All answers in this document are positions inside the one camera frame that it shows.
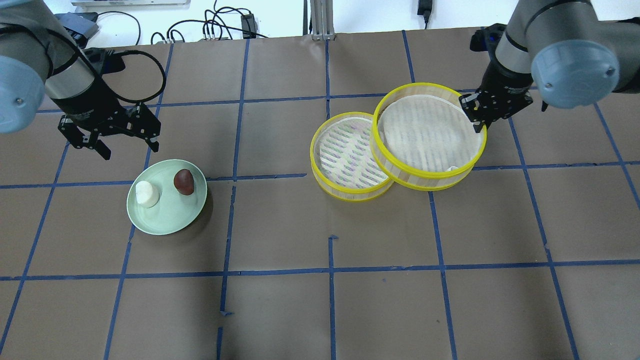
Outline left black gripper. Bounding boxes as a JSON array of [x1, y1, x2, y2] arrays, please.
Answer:
[[57, 92, 162, 161]]

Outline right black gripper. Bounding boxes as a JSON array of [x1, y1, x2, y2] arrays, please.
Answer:
[[459, 63, 533, 133]]

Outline yellow steamer layer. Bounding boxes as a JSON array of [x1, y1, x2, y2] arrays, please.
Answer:
[[310, 111, 394, 203], [369, 82, 488, 192]]

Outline white steamed bun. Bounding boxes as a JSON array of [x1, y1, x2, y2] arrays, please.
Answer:
[[134, 180, 160, 208]]

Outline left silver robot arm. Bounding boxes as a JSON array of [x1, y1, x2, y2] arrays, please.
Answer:
[[0, 0, 167, 160]]

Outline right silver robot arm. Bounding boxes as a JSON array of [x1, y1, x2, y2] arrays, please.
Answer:
[[459, 0, 640, 133]]

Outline brown steamed bun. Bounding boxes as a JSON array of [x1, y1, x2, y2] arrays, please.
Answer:
[[173, 168, 195, 196]]

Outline light green plate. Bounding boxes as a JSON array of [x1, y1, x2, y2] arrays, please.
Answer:
[[126, 159, 208, 236]]

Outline black power adapter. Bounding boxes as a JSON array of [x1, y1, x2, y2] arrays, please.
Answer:
[[240, 13, 258, 39]]

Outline aluminium frame post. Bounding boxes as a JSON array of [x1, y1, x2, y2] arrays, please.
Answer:
[[302, 0, 336, 42]]

